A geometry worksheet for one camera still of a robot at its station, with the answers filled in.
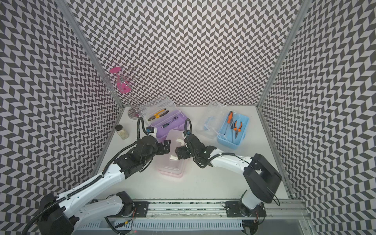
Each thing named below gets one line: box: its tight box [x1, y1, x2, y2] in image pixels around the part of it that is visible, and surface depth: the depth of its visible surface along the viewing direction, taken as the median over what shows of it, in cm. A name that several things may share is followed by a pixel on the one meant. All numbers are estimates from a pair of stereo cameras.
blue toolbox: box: [196, 100, 250, 150], surface depth 101 cm
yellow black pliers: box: [147, 108, 170, 121], surface depth 103 cm
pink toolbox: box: [157, 129, 187, 179], surface depth 79 cm
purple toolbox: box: [138, 94, 189, 142], surface depth 104 cm
